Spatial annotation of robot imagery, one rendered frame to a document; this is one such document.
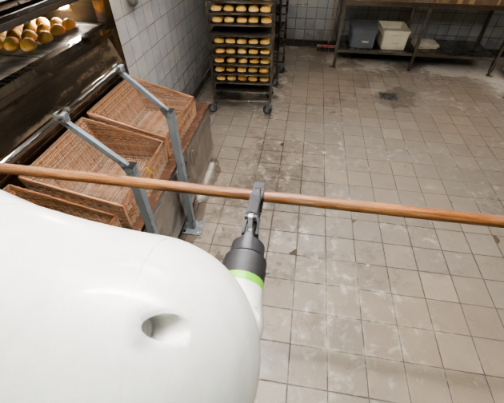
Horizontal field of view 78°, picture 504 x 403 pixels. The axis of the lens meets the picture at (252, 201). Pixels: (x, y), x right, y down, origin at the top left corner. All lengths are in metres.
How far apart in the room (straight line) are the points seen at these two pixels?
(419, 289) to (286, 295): 0.84
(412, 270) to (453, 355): 0.53
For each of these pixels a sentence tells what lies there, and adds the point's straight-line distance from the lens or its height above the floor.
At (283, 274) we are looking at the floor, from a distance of 2.08.
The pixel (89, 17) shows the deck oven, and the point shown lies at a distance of 2.52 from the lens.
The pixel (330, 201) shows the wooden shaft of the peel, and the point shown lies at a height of 1.20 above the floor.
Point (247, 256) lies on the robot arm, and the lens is 0.63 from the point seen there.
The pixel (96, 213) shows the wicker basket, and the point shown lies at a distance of 1.57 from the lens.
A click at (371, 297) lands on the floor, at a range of 2.12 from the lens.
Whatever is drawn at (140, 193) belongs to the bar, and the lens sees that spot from 1.47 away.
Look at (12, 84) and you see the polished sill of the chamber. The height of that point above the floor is 1.17.
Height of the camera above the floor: 1.75
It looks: 44 degrees down
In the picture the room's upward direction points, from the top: straight up
